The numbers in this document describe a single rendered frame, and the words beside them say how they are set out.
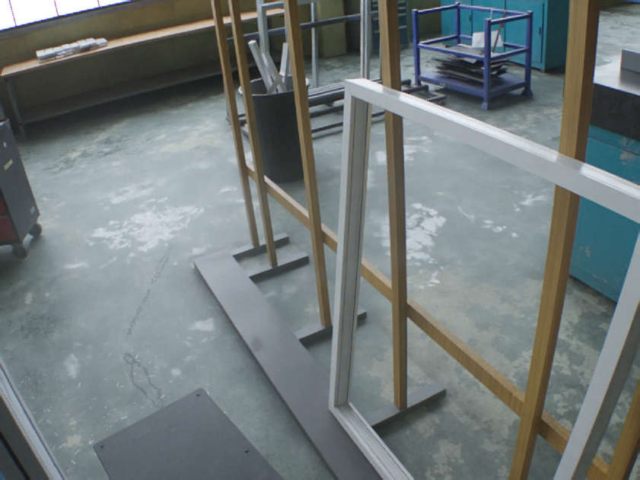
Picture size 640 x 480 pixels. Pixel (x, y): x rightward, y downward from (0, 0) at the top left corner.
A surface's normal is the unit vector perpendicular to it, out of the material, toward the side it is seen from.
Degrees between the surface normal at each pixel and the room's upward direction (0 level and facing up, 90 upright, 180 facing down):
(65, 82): 90
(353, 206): 90
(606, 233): 90
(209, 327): 0
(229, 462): 0
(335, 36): 90
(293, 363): 0
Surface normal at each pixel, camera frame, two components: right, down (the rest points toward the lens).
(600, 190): -0.90, 0.18
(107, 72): 0.44, 0.41
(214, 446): -0.11, -0.86
